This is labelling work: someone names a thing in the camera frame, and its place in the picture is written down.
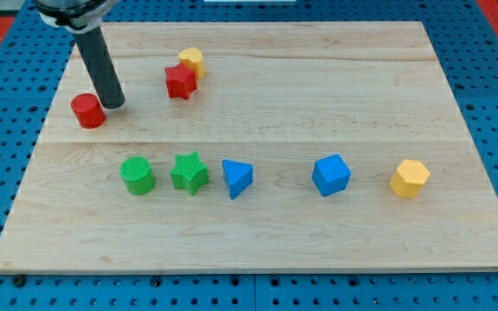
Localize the red cylinder block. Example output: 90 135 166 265
70 93 105 129

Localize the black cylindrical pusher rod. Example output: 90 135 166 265
73 27 125 109

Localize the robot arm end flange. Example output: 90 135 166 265
34 0 118 34

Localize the blue triangle block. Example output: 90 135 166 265
222 159 253 200

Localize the light wooden board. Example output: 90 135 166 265
0 22 498 275

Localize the green star block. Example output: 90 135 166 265
170 151 210 195

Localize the blue cube block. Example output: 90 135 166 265
311 154 352 196

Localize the red star block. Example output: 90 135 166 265
164 63 197 99

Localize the green cylinder block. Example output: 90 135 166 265
119 156 156 195

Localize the yellow heart block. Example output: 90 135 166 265
178 48 206 79

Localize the yellow hexagon block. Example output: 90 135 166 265
389 159 431 199

